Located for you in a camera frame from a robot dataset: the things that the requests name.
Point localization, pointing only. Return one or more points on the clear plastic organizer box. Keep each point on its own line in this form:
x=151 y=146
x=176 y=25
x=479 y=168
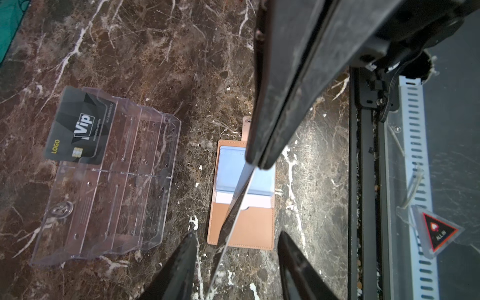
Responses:
x=120 y=205

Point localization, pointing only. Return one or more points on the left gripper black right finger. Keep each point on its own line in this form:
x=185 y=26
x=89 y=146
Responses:
x=299 y=280

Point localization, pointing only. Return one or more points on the white perforated vent strip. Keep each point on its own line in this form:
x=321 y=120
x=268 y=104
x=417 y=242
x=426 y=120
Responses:
x=424 y=271

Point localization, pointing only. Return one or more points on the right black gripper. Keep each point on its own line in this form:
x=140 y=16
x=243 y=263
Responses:
x=356 y=33

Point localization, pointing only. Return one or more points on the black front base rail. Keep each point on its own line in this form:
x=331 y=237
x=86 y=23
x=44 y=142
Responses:
x=367 y=249

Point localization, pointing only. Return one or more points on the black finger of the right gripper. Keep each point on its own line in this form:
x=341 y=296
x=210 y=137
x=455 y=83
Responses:
x=283 y=34

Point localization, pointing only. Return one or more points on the red triangle warning sticker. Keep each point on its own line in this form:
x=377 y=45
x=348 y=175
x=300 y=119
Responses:
x=434 y=232

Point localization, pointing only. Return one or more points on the black VIP card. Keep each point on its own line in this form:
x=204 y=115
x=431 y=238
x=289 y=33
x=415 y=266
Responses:
x=81 y=127

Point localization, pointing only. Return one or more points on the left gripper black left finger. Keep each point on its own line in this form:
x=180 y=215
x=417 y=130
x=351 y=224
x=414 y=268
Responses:
x=175 y=280

